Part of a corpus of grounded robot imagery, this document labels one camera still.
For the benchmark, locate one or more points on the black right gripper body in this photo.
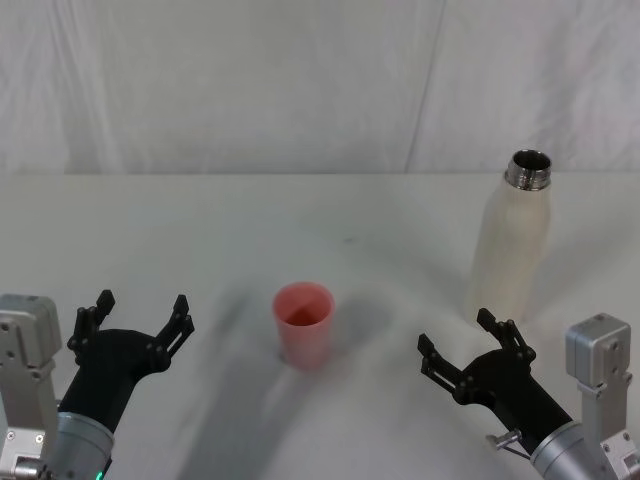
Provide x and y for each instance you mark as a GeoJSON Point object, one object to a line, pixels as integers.
{"type": "Point", "coordinates": [510, 390]}

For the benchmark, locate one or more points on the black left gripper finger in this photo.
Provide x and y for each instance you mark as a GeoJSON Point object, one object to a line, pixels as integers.
{"type": "Point", "coordinates": [172, 335]}
{"type": "Point", "coordinates": [85, 325]}

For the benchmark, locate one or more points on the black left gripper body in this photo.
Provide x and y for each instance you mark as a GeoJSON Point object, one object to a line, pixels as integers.
{"type": "Point", "coordinates": [110, 370]}

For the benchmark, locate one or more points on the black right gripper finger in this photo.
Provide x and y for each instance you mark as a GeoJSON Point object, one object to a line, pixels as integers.
{"type": "Point", "coordinates": [445, 372]}
{"type": "Point", "coordinates": [510, 335]}

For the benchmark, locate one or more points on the cream vacuum bottle steel neck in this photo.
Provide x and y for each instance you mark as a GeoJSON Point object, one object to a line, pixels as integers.
{"type": "Point", "coordinates": [510, 240]}

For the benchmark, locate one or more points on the pink cup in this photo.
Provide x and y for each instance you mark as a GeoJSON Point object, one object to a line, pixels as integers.
{"type": "Point", "coordinates": [305, 342]}

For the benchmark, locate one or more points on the white table cloth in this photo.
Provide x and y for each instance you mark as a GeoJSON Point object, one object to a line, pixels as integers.
{"type": "Point", "coordinates": [375, 240]}

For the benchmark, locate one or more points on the white wrinkled curtain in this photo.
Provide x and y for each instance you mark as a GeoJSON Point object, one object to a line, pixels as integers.
{"type": "Point", "coordinates": [250, 85]}

